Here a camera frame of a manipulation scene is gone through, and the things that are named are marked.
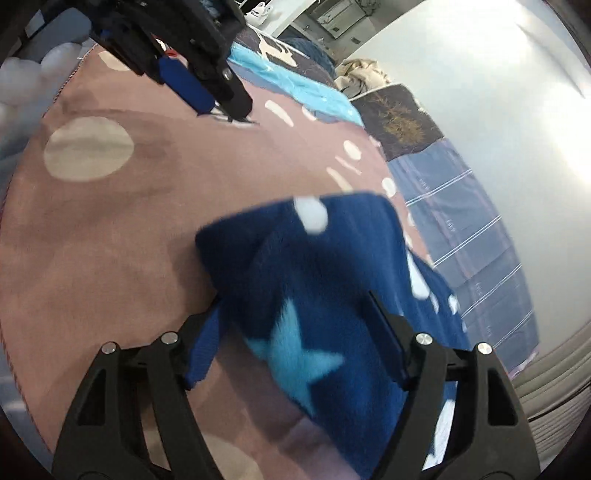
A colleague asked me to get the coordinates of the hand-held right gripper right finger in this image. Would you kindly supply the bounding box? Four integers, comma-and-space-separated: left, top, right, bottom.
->
367, 291, 541, 480

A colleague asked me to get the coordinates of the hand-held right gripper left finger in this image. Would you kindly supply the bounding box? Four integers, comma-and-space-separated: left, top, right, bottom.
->
52, 302, 227, 480

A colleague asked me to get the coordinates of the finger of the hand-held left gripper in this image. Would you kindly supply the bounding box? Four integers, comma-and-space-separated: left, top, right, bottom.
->
95, 32, 218, 114
185, 41, 254, 121

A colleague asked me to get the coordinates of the navy star print fleece pajama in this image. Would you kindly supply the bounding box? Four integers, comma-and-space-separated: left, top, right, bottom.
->
195, 193, 474, 480

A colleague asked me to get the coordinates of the beige clothes pile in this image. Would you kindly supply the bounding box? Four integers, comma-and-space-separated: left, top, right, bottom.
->
335, 58, 393, 100

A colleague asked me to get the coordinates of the dark deer print blanket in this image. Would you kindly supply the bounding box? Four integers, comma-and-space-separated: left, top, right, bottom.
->
249, 25, 338, 88

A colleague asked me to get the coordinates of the light blue towel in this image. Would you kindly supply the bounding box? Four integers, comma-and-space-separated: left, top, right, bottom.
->
228, 44, 363, 125

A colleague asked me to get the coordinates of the dark blue knit blanket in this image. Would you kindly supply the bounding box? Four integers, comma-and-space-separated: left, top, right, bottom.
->
281, 37, 338, 77

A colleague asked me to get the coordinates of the white plush toy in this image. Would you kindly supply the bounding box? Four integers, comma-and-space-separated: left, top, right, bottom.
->
0, 41, 93, 109

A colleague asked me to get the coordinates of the blue plaid sheet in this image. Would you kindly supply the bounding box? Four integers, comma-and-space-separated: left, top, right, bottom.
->
388, 138, 541, 374

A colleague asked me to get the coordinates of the pink polka dot blanket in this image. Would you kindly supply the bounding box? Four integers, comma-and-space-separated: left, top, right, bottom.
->
0, 44, 435, 480

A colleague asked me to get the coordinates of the white pleated curtain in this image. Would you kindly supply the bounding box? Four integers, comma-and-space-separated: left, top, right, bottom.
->
508, 342, 591, 444

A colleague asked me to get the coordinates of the dark tree print cloth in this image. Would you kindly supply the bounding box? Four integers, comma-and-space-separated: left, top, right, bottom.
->
348, 83, 446, 162

